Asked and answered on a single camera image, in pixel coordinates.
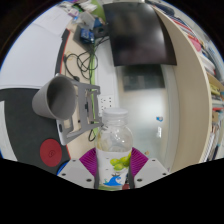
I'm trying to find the blue electronic box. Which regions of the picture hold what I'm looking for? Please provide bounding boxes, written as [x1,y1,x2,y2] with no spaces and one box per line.
[79,27,96,44]

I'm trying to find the flat round red coaster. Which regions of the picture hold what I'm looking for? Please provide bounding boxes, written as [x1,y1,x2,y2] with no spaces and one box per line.
[39,138,63,168]

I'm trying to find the black computer monitor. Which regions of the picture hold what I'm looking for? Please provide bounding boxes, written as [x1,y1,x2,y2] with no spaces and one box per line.
[102,2,178,68]

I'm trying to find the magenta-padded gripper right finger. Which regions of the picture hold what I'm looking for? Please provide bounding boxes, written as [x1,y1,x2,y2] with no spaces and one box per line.
[128,147,171,190]

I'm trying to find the grey metal laptop stand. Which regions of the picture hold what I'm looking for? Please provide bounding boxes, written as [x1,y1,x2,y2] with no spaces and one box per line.
[55,73,104,146]

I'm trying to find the white paper stack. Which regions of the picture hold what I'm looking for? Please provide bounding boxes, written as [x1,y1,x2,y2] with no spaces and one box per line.
[0,5,68,90]

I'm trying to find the translucent plastic box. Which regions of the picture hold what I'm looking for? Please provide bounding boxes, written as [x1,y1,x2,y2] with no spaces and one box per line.
[78,11,96,30]

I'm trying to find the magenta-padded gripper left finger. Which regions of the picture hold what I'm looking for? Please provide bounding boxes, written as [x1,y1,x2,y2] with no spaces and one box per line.
[56,147,100,190]

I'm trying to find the white wall socket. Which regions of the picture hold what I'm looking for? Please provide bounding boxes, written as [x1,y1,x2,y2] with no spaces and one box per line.
[98,95,115,110]

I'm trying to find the black cables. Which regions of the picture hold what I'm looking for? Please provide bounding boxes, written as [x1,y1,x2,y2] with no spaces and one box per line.
[63,35,111,82]

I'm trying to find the clear plastic drink bottle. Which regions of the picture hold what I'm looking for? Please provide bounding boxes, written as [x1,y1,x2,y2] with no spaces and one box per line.
[94,107,134,192]

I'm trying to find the black desk mat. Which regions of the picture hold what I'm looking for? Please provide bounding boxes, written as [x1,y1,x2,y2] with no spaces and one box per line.
[0,29,73,175]

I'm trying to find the white paper sheet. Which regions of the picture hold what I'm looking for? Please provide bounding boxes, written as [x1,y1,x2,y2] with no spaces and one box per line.
[0,99,18,162]

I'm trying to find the grey cup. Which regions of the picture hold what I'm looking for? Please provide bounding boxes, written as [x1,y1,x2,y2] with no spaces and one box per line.
[31,74,78,121]

